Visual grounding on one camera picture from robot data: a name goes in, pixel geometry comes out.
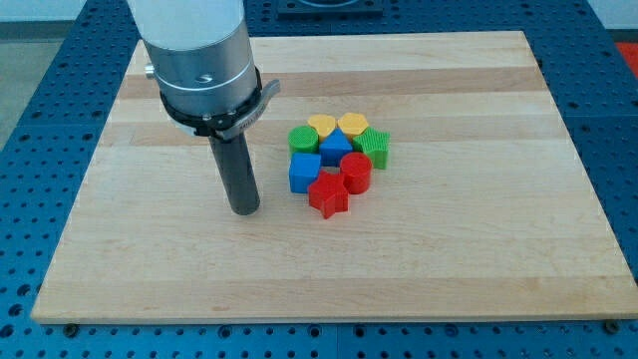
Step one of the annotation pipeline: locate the red cylinder block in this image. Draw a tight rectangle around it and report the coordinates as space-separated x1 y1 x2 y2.
340 152 373 194

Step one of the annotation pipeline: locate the black cylindrical pointer rod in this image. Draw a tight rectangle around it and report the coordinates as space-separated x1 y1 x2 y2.
208 134 260 215

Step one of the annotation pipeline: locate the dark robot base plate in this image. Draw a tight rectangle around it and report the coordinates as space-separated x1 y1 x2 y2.
276 0 384 19

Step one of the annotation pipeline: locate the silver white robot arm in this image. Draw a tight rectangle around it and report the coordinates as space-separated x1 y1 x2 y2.
128 0 260 136

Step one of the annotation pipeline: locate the green star block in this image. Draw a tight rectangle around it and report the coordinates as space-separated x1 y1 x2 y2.
352 127 391 170

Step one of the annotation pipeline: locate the yellow hexagon block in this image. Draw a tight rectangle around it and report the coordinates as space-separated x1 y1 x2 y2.
337 113 369 141

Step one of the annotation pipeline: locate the red star block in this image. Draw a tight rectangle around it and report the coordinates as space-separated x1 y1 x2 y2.
307 170 350 219

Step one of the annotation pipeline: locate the light wooden board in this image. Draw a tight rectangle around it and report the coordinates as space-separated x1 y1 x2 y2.
31 31 637 324

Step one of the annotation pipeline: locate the blue triangle block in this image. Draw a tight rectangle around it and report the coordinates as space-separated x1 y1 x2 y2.
319 129 353 168

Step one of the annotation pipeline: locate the green cylinder block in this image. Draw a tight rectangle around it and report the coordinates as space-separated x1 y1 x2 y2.
288 126 319 155

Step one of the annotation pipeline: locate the yellow heart block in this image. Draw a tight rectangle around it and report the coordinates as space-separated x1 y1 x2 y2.
307 114 337 143

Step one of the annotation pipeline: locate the black clamp with grey lever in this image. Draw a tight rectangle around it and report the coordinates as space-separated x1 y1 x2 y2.
159 69 281 141

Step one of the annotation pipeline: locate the blue cube block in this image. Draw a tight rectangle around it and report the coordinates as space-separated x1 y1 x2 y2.
288 153 321 193

